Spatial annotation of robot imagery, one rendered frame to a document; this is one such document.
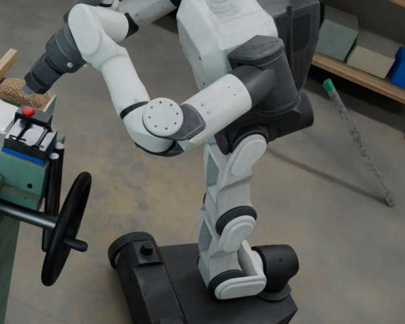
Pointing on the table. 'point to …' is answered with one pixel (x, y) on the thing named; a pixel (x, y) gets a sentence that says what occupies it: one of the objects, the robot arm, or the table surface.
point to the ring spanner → (41, 137)
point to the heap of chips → (14, 90)
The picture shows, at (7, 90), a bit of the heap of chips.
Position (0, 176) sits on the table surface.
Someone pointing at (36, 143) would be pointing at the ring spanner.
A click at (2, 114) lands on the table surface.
